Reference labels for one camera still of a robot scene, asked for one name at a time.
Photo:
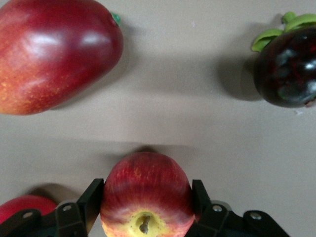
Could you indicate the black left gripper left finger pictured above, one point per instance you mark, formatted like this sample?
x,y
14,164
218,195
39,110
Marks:
x,y
89,202

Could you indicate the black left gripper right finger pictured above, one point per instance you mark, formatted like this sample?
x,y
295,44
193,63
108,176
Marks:
x,y
205,209

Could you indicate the red yellow apple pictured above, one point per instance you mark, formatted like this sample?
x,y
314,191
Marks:
x,y
145,190

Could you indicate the red apple on table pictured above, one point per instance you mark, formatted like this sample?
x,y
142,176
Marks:
x,y
24,203

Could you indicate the brown table cover sheet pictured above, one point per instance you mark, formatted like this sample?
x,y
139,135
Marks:
x,y
172,111

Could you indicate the red orange mango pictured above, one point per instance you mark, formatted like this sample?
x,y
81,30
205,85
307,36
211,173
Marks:
x,y
49,56

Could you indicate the dark purple mangosteen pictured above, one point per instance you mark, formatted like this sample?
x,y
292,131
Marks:
x,y
286,71

